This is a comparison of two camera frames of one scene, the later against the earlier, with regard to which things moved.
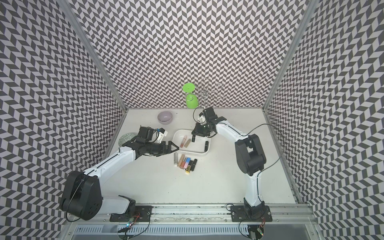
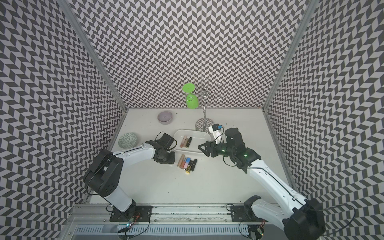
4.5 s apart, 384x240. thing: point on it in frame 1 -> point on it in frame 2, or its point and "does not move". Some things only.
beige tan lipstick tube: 181,160 does not move
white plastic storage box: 182,138 does not move
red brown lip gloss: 183,162 does not move
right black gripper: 198,131 -> 211,148
